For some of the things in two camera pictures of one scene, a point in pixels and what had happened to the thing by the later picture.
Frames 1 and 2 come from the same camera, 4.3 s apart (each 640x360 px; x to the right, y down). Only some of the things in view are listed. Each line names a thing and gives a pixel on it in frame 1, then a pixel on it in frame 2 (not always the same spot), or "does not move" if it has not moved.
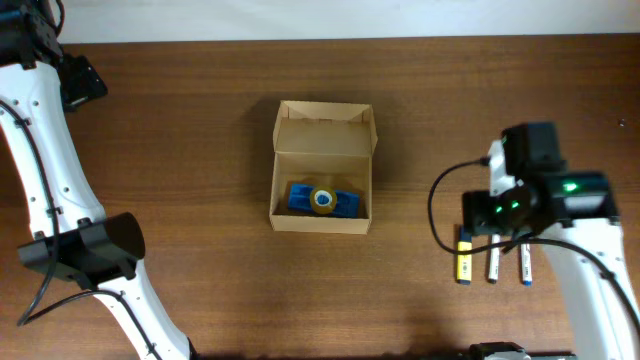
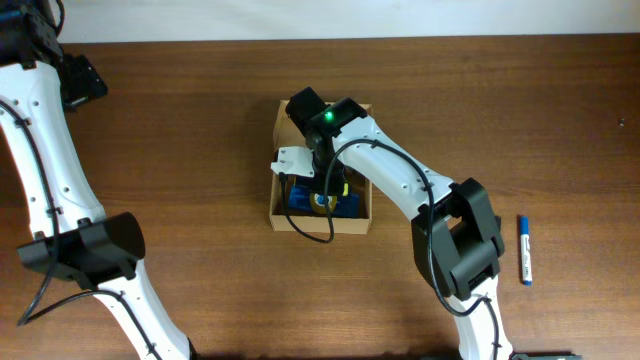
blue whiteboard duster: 347,204 does not move
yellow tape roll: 323,200 does not move
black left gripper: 87,82 does not move
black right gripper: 475,206 → 334,185
